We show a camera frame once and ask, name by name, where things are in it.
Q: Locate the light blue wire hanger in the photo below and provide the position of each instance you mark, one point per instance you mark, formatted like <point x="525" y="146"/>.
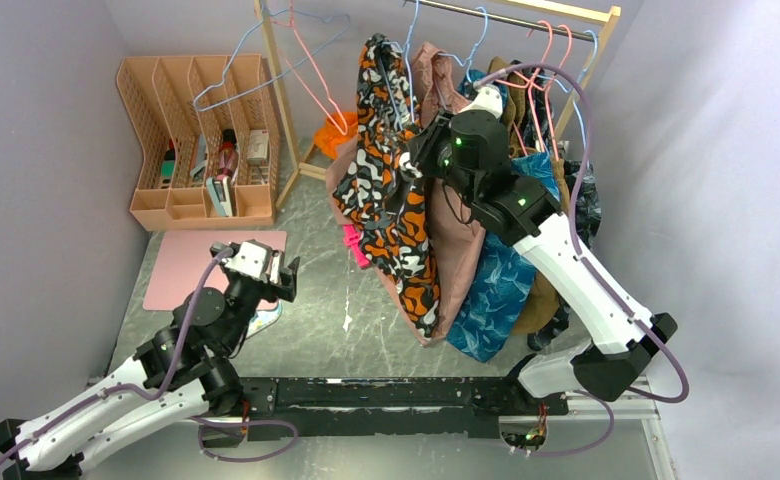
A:
<point x="406" y="56"/>

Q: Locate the dark leaf print shorts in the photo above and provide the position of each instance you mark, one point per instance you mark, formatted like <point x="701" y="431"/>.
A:
<point x="588" y="215"/>

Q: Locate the peach desk organizer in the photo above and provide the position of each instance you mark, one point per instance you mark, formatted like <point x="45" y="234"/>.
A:
<point x="208" y="131"/>

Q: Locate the white teal stapler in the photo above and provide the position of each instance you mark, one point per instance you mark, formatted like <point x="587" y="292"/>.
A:
<point x="262" y="320"/>

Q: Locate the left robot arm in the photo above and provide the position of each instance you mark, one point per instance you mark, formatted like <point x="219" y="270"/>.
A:
<point x="183" y="372"/>

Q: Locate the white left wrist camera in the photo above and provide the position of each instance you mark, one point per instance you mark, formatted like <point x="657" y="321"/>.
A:
<point x="250" y="259"/>

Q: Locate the pink hanging shorts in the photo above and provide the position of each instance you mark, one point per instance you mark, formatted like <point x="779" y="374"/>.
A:
<point x="456" y="244"/>

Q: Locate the pink empty wire hanger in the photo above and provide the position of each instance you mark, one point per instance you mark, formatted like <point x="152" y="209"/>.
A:
<point x="308" y="71"/>

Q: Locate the blue leaf print shorts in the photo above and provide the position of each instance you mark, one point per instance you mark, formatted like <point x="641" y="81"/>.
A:
<point x="503" y="278"/>

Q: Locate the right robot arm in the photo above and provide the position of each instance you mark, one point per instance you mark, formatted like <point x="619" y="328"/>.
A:
<point x="468" y="151"/>

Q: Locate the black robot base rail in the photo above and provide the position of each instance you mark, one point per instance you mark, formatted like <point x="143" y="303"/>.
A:
<point x="323" y="407"/>

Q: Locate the orange knitted object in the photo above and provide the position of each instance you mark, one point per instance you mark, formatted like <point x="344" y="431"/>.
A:
<point x="330" y="136"/>

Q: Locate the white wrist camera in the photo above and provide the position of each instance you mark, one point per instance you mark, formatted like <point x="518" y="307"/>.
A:
<point x="488" y="99"/>
<point x="250" y="259"/>

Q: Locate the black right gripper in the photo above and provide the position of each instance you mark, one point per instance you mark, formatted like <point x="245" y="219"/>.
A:
<point x="423" y="145"/>

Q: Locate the pink clip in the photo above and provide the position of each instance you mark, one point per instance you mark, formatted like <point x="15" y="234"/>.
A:
<point x="351" y="239"/>

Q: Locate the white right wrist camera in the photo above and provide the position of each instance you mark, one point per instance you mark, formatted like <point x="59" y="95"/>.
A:
<point x="488" y="99"/>

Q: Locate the pink mat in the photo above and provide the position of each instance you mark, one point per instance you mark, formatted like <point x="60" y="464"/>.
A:
<point x="183" y="256"/>

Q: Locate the brown hanging shorts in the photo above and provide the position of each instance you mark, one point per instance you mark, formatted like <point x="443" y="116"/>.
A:
<point x="529" y="111"/>

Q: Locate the orange camouflage shorts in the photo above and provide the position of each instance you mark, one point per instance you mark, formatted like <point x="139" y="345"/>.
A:
<point x="379" y="193"/>

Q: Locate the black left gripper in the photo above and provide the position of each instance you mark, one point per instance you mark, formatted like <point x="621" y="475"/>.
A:
<point x="286" y="286"/>

